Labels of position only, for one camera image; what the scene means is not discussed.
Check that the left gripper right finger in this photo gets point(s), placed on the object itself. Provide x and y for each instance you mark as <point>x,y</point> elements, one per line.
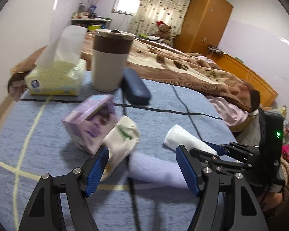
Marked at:
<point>241,208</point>

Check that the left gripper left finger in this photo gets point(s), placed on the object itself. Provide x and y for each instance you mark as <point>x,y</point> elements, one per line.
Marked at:
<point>44,210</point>

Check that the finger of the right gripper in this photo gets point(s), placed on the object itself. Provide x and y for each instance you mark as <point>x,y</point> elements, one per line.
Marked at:
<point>218,148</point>
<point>206,159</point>

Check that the white foam roll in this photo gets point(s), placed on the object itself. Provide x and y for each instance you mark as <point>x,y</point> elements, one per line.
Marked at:
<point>187,141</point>

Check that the purple foam net sleeve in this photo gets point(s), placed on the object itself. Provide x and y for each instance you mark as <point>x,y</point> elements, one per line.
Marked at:
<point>146,168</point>

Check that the beige paper bag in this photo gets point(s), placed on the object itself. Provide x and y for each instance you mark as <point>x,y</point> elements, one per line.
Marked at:
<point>121,142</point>

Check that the purple drink carton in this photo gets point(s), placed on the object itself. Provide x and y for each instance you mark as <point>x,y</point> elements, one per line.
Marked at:
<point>90,122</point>

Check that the person's right hand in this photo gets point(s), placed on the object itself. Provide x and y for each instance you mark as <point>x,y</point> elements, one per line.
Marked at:
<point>276,208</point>

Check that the floral quilted jacket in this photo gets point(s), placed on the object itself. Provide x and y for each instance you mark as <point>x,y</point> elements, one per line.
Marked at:
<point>285,169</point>

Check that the pink striped cloth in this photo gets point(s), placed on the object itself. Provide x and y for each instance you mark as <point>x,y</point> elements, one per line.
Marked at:
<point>285,150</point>

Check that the pink bed sheet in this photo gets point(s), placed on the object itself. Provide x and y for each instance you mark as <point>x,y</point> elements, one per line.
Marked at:
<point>230,113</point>

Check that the brown patterned blanket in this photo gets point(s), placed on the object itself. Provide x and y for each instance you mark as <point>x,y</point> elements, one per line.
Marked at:
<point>156,62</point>

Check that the wooden bed headboard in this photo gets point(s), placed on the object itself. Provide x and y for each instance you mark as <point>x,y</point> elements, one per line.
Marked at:
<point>234,66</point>

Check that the dark blue glasses case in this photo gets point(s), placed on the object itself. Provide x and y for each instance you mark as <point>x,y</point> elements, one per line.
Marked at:
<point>134,88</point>

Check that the brown teddy bear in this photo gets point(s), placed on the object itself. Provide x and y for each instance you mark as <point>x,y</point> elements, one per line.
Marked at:
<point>164,33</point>

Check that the orange wooden wardrobe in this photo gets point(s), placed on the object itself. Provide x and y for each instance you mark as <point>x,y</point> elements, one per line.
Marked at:
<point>203,27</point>

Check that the yellow tissue box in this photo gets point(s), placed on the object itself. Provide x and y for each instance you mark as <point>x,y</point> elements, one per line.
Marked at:
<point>60,69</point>

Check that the beige brown travel cup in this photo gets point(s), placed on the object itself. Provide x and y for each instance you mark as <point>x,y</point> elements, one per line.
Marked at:
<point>110,52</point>

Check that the patterned window curtain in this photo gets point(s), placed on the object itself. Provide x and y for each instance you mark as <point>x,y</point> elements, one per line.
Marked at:
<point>170,12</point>

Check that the small window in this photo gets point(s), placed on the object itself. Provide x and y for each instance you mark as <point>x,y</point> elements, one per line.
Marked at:
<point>125,7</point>

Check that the cluttered desk shelf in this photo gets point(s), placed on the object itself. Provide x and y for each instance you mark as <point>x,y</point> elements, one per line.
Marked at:
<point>89,19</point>

